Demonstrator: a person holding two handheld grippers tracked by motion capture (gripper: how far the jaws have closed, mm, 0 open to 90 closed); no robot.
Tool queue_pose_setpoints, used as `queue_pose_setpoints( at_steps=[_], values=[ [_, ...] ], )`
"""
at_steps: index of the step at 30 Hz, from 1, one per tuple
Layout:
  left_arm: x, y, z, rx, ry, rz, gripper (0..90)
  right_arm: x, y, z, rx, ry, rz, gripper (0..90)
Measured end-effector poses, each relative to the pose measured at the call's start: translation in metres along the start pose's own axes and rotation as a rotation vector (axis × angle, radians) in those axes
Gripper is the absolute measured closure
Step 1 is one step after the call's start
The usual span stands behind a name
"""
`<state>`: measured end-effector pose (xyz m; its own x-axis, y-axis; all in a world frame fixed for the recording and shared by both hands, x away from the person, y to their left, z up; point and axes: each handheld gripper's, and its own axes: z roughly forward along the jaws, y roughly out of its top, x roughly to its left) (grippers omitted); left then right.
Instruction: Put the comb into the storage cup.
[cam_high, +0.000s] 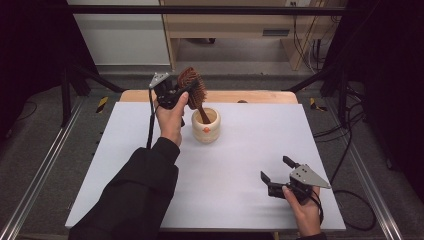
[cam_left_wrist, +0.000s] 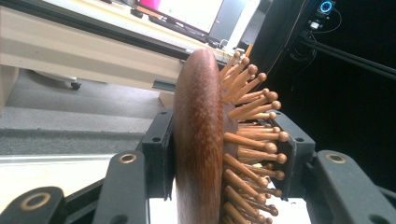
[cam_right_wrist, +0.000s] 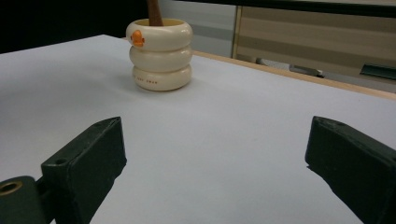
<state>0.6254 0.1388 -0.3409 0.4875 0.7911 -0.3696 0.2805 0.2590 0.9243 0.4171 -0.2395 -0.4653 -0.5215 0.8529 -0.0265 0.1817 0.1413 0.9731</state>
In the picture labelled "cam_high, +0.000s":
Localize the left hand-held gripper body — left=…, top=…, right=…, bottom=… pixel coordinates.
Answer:
left=148, top=72, right=184, bottom=111

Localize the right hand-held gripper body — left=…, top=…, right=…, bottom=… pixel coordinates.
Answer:
left=267, top=163, right=332, bottom=205

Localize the wooden paddle hairbrush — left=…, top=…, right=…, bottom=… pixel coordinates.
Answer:
left=176, top=66, right=212, bottom=125

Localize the cream ringed cup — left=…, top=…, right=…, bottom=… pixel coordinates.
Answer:
left=191, top=106, right=222, bottom=145

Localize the person's left hand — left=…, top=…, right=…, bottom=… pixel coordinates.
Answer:
left=154, top=92, right=190, bottom=148

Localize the person's right hand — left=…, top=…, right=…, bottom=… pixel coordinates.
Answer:
left=281, top=185, right=323, bottom=238

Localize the white table mat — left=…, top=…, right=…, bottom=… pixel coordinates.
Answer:
left=64, top=101, right=347, bottom=233

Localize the yellow black floor tape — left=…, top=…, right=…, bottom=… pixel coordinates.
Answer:
left=95, top=96, right=110, bottom=115
left=309, top=97, right=328, bottom=113

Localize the white cabinet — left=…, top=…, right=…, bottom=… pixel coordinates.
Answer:
left=66, top=0, right=171, bottom=66

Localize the light wooden desk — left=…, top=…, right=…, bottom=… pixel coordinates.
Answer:
left=159, top=0, right=335, bottom=72

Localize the black metal crossbar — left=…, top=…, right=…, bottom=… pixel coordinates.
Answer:
left=66, top=4, right=348, bottom=16

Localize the black metal stand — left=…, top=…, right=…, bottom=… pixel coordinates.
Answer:
left=282, top=62, right=352, bottom=129
left=60, top=62, right=127, bottom=128

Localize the black curtain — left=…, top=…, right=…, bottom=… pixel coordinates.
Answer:
left=0, top=0, right=98, bottom=138
left=324, top=0, right=424, bottom=203

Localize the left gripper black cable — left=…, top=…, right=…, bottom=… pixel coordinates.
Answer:
left=146, top=88, right=158, bottom=150

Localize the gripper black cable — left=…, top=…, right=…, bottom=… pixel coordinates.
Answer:
left=310, top=189, right=378, bottom=232
left=146, top=88, right=158, bottom=150

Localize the black floor cable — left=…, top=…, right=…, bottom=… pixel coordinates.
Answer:
left=312, top=84, right=368, bottom=186

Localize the aluminium floor rail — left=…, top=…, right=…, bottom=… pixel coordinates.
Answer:
left=0, top=99, right=85, bottom=240
left=323, top=99, right=405, bottom=240

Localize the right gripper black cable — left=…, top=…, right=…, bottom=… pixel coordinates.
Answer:
left=310, top=189, right=378, bottom=232

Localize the dark drawer handle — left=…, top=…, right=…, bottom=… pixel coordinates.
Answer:
left=261, top=28, right=291, bottom=37

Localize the black power cable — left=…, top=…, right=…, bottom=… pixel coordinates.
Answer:
left=292, top=2, right=316, bottom=73

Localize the white wall socket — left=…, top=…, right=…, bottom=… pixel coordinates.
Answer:
left=284, top=0, right=315, bottom=8

